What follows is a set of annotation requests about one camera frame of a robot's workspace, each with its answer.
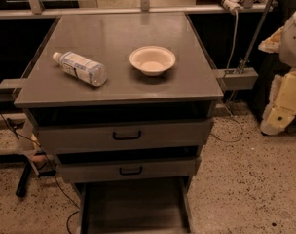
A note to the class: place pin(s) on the clear plastic bottle blue label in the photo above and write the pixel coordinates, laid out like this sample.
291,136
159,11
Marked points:
84,69

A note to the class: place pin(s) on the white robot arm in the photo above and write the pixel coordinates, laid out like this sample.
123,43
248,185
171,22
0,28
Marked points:
281,109

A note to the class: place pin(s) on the grey drawer cabinet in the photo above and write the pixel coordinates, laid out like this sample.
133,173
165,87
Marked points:
188,91

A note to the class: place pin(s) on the top grey drawer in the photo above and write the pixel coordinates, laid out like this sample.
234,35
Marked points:
112,137

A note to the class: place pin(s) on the middle grey drawer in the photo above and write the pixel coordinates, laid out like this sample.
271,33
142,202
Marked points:
127,170

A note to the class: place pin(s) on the open bottom grey drawer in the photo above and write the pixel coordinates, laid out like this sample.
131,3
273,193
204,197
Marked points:
144,206

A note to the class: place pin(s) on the white paper bowl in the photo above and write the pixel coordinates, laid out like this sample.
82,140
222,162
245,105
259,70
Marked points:
152,60

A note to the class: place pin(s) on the black table leg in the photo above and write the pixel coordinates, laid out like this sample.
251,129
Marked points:
21,189

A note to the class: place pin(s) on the grey metal side bracket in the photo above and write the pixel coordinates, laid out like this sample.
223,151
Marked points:
236,81

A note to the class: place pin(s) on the grey metal rail frame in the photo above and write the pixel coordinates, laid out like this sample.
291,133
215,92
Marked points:
122,4

